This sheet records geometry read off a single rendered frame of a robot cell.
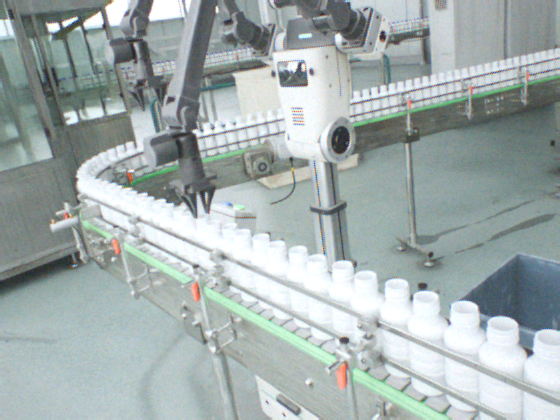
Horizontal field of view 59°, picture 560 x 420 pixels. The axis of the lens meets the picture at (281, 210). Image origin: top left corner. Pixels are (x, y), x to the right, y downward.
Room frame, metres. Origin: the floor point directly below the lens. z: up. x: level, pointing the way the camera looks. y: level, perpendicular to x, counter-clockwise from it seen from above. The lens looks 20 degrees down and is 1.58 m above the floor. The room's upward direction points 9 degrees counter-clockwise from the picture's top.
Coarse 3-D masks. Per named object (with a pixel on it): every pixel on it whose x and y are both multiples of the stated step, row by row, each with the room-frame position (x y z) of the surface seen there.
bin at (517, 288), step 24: (504, 264) 1.09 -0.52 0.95; (528, 264) 1.11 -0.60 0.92; (552, 264) 1.07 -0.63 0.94; (480, 288) 1.02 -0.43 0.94; (504, 288) 1.09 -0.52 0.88; (528, 288) 1.11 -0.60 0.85; (552, 288) 1.06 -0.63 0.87; (480, 312) 1.02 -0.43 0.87; (504, 312) 1.09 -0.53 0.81; (528, 312) 1.11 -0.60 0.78; (552, 312) 1.06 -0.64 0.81; (528, 336) 0.81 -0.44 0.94
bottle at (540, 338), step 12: (540, 336) 0.53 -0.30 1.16; (552, 336) 0.53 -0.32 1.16; (540, 348) 0.51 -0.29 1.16; (552, 348) 0.50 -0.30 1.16; (528, 360) 0.53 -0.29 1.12; (540, 360) 0.51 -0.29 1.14; (552, 360) 0.50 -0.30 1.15; (528, 372) 0.51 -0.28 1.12; (540, 372) 0.50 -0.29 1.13; (552, 372) 0.50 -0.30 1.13; (540, 384) 0.50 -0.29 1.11; (552, 384) 0.49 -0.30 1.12; (528, 396) 0.51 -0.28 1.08; (528, 408) 0.51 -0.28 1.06; (540, 408) 0.49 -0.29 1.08; (552, 408) 0.49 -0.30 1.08
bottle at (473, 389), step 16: (464, 304) 0.62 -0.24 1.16; (464, 320) 0.59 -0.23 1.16; (448, 336) 0.61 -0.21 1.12; (464, 336) 0.59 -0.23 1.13; (480, 336) 0.59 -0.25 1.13; (464, 352) 0.58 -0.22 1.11; (448, 368) 0.60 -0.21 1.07; (464, 368) 0.58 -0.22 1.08; (448, 384) 0.60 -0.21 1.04; (464, 384) 0.58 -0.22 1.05; (448, 400) 0.60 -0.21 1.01
